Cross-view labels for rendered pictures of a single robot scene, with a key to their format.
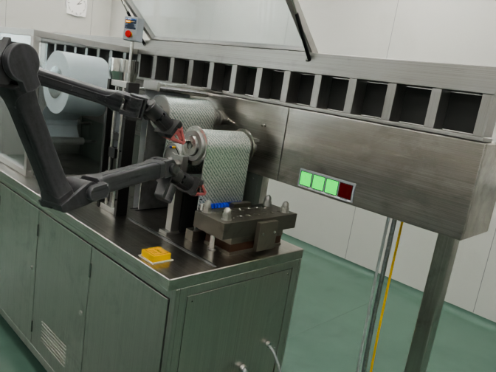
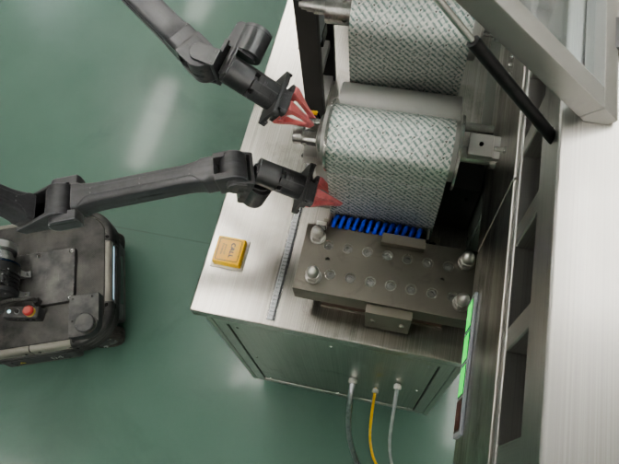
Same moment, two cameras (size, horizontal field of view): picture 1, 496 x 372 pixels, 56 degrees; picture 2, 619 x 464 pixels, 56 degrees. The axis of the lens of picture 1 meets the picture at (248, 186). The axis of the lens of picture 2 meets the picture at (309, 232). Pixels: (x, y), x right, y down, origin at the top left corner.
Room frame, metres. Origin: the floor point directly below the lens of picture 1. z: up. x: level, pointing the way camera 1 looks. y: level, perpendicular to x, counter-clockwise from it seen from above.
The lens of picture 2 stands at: (1.43, -0.38, 2.24)
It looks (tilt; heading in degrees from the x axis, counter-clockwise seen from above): 65 degrees down; 68
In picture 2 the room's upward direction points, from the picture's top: 9 degrees counter-clockwise
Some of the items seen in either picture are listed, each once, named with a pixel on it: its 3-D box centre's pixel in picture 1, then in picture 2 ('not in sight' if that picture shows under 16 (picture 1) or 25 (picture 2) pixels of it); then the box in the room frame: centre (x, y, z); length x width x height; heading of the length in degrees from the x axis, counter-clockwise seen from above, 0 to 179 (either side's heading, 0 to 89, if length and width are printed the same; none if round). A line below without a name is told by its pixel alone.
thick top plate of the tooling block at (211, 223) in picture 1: (247, 219); (388, 275); (1.74, -0.02, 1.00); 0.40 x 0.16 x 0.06; 137
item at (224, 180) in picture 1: (224, 183); (382, 202); (1.79, 0.09, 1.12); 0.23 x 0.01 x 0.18; 137
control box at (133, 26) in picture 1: (132, 29); not in sight; (2.14, 0.60, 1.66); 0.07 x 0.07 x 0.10; 70
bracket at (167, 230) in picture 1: (173, 194); (319, 168); (1.74, 0.28, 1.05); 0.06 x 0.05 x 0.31; 137
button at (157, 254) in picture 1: (156, 254); (229, 251); (1.46, 0.26, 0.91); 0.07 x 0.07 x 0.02; 47
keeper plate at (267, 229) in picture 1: (266, 235); (387, 320); (1.69, -0.10, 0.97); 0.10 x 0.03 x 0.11; 137
